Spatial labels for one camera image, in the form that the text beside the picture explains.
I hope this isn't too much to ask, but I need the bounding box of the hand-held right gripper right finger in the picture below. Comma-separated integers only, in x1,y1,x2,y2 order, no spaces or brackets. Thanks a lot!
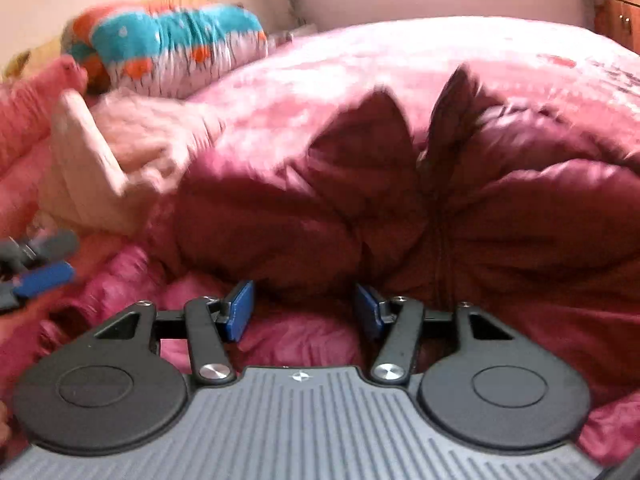
353,282,517,387

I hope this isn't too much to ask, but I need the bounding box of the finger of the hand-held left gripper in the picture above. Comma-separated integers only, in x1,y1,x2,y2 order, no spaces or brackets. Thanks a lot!
0,229,81,277
0,261,77,313

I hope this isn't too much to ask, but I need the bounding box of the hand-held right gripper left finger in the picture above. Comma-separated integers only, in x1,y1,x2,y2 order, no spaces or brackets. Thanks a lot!
92,280,257,387

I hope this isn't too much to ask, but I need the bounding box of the maroon down jacket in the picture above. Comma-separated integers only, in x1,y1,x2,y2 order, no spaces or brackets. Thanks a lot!
142,62,640,406

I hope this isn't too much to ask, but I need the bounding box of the pink quilted jacket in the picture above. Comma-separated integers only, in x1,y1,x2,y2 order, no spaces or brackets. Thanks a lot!
37,89,226,238

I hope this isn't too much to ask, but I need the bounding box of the red plush pillow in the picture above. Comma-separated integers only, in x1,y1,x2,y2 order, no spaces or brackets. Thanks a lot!
0,55,90,176

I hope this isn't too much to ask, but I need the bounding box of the colourful floral quilt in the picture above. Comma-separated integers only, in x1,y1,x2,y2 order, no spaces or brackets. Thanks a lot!
60,2,268,100

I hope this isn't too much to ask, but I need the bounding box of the bed with pink printed blanket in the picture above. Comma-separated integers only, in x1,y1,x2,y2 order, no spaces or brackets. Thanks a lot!
0,15,640,466

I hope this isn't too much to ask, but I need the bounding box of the brown wooden cabinet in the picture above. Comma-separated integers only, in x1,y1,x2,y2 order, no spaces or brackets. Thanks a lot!
592,0,640,53

